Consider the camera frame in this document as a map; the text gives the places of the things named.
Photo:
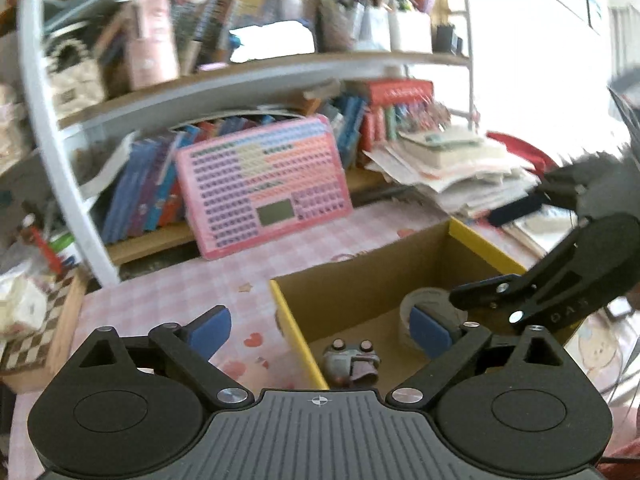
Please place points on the yellow cardboard box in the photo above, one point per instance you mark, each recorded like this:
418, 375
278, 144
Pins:
358, 297

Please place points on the red chinese dictionary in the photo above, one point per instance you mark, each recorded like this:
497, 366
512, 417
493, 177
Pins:
386, 92

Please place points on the wooden chess board box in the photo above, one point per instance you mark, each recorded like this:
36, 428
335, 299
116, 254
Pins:
29, 363

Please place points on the white bookshelf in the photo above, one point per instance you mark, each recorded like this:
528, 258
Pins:
236, 57

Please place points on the stack of papers and books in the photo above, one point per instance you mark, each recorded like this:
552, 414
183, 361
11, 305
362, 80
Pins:
462, 174

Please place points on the small grey frog toy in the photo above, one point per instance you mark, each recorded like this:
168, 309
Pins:
347, 366

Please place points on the white pen holder box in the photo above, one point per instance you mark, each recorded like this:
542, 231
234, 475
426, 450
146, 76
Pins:
410, 31

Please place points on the red cloth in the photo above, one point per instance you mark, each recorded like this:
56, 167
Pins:
540, 161

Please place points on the floral tissue pack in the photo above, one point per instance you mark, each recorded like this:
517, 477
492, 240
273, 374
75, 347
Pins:
23, 305

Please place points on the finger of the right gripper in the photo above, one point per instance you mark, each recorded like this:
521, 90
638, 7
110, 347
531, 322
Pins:
510, 212
492, 294

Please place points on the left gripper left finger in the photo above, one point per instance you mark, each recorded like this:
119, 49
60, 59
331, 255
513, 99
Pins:
186, 351

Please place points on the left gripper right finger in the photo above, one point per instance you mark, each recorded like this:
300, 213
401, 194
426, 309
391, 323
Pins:
451, 350

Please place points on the grey tape roll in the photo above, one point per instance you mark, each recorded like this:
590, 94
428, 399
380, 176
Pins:
428, 322

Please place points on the row of blue books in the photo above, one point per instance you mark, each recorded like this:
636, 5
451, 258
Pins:
147, 195

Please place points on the pink keyboard learning tablet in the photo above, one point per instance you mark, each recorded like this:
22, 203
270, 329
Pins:
253, 186

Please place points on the red pen with white top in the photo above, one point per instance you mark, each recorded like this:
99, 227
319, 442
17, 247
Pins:
35, 236

